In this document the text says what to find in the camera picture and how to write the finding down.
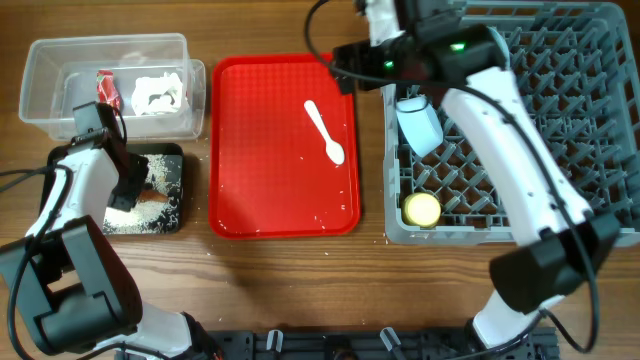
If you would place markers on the grey dishwasher rack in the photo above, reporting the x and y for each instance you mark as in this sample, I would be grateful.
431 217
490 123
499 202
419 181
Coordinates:
578 78

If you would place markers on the white napkin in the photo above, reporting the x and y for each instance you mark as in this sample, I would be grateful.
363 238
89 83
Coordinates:
158 95

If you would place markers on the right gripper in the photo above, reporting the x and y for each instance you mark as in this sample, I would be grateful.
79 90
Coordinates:
361 53

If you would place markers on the clear plastic bin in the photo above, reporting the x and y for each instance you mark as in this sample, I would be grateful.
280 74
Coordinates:
60 74

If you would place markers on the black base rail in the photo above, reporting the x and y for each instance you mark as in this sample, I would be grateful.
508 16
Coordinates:
427 344

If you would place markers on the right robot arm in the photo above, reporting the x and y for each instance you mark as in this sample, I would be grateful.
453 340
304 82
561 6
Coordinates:
561 242

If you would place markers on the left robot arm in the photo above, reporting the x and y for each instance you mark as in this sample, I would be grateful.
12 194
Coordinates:
65 280

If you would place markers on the white plastic spoon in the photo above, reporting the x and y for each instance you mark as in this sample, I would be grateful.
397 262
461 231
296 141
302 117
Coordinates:
333 149

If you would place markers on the yellow plastic cup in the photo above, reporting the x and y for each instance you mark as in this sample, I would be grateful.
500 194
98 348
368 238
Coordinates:
421 209

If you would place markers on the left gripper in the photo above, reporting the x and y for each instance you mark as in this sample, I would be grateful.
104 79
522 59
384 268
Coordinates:
127 202

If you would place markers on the light blue rice bowl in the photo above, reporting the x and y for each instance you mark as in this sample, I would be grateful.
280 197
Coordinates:
420 124

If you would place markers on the large white plate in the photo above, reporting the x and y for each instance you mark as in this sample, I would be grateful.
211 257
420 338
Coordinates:
500 55

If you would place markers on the black plastic tray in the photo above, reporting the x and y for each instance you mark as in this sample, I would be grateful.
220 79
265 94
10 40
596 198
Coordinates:
95 173

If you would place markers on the red snack wrapper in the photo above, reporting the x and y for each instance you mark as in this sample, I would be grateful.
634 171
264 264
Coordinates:
106 89

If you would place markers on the red serving tray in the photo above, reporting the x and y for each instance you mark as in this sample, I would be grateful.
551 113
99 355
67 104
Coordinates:
269 174

